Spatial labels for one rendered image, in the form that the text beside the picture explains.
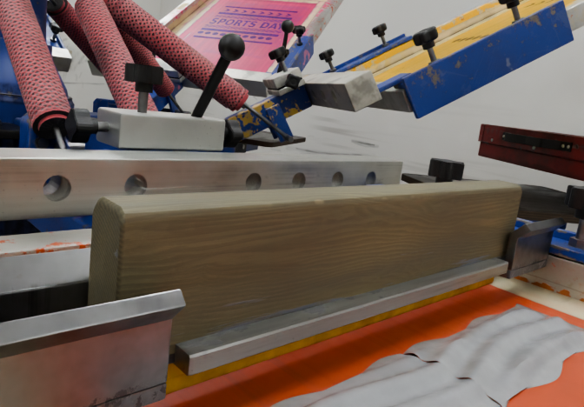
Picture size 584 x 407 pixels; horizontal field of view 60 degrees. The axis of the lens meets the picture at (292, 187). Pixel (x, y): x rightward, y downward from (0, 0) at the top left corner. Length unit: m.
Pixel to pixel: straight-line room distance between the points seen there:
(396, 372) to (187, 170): 0.28
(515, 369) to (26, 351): 0.28
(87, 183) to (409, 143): 2.38
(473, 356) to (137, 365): 0.23
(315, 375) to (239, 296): 0.08
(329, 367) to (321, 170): 0.34
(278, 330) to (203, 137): 0.34
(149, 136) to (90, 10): 0.41
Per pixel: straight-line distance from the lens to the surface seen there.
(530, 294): 0.55
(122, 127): 0.52
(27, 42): 0.78
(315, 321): 0.29
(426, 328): 0.41
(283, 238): 0.27
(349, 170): 0.66
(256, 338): 0.26
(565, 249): 0.57
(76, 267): 0.26
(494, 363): 0.37
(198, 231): 0.23
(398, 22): 2.89
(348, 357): 0.34
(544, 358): 0.40
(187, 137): 0.56
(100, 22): 0.88
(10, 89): 1.00
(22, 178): 0.45
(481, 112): 2.56
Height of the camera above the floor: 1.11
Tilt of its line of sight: 10 degrees down
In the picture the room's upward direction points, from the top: 7 degrees clockwise
